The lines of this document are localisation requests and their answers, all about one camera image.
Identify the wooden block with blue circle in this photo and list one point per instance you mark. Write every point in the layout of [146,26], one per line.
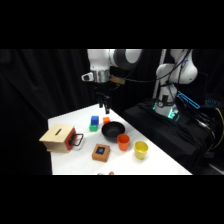
[101,152]

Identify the black bowl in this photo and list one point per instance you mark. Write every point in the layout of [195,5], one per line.
[113,129]

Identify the small wooden pieces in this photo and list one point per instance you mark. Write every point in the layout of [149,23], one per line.
[106,173]

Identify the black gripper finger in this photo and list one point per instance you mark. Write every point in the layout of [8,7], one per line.
[107,105]
[100,102]

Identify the black curtain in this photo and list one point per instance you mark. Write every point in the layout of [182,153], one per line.
[40,100]

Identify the yellow cup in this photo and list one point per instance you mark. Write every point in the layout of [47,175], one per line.
[141,150]

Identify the orange block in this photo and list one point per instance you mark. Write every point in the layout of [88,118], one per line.
[106,120]

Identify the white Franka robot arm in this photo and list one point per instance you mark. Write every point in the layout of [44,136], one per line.
[173,71]

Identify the green block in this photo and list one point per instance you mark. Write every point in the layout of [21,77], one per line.
[93,127]

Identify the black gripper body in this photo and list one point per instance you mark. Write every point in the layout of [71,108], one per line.
[101,89]

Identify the black robot stand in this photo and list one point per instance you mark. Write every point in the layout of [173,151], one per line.
[173,136]

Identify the orange cup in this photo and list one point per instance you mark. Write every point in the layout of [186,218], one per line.
[123,142]

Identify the wooden box with red side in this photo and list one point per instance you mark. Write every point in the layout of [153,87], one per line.
[59,138]

